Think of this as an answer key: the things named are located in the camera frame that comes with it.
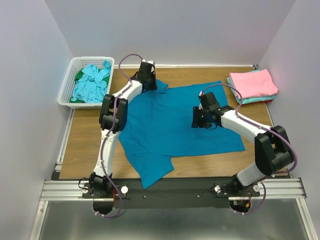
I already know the teal blue t-shirt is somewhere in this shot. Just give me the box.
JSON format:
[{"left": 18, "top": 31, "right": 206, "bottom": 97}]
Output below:
[{"left": 119, "top": 80, "right": 245, "bottom": 189}]

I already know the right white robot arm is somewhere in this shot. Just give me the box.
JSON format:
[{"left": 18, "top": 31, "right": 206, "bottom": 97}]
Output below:
[{"left": 191, "top": 92, "right": 295, "bottom": 196}]

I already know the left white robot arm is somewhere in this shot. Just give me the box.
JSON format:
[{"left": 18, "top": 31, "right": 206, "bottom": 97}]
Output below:
[{"left": 88, "top": 59, "right": 157, "bottom": 198}]

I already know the pink folded t-shirt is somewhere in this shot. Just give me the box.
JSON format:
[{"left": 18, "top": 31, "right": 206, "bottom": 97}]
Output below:
[{"left": 229, "top": 68, "right": 279, "bottom": 100}]

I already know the light blue crumpled t-shirt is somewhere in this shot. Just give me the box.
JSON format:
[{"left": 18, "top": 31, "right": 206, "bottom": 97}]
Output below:
[{"left": 72, "top": 59, "right": 112, "bottom": 103}]

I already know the mint folded t-shirt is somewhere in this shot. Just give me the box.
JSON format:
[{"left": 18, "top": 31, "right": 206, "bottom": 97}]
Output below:
[{"left": 226, "top": 70, "right": 277, "bottom": 105}]

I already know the white plastic laundry basket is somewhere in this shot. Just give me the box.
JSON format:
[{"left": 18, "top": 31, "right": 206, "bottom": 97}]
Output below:
[{"left": 57, "top": 56, "right": 115, "bottom": 110}]

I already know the green t-shirt in basket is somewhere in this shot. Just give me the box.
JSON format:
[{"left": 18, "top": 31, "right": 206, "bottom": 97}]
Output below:
[{"left": 69, "top": 68, "right": 110, "bottom": 103}]

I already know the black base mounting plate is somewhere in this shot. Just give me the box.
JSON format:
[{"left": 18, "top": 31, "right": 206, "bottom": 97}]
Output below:
[{"left": 82, "top": 177, "right": 261, "bottom": 211}]

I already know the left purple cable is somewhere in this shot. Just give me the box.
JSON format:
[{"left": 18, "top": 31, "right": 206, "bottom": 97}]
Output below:
[{"left": 94, "top": 53, "right": 148, "bottom": 219}]

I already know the purple cable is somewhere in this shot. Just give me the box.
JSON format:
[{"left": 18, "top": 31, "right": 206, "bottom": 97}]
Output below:
[
  {"left": 94, "top": 53, "right": 148, "bottom": 219},
  {"left": 198, "top": 83, "right": 298, "bottom": 216}
]

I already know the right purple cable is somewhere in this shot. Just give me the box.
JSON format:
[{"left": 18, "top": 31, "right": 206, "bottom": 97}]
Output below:
[{"left": 198, "top": 83, "right": 298, "bottom": 216}]

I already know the aluminium extrusion rail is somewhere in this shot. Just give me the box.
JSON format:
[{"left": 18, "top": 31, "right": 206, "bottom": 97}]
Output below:
[{"left": 40, "top": 178, "right": 307, "bottom": 201}]

